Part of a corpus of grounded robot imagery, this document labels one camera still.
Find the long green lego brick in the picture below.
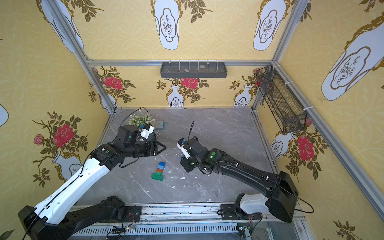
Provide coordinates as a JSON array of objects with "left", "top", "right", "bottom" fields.
[{"left": 151, "top": 172, "right": 164, "bottom": 181}]

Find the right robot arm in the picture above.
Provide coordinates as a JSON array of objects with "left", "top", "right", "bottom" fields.
[{"left": 177, "top": 137, "right": 299, "bottom": 223}]

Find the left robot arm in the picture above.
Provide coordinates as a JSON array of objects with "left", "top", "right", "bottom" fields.
[{"left": 18, "top": 124, "right": 167, "bottom": 240}]

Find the grey teal sponge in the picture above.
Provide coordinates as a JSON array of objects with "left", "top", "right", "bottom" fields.
[{"left": 154, "top": 121, "right": 165, "bottom": 129}]

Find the potted plant grey pot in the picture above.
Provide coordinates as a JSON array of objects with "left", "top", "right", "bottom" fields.
[{"left": 128, "top": 114, "right": 156, "bottom": 128}]

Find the aluminium rail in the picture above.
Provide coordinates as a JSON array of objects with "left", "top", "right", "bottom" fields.
[{"left": 74, "top": 202, "right": 281, "bottom": 237}]

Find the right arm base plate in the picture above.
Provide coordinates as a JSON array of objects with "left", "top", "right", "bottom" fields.
[{"left": 217, "top": 204, "right": 263, "bottom": 221}]

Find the grey wall tray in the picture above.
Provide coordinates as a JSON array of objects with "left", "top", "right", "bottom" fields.
[{"left": 160, "top": 61, "right": 228, "bottom": 79}]

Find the black wire mesh basket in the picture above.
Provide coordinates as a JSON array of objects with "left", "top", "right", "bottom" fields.
[{"left": 254, "top": 66, "right": 307, "bottom": 134}]

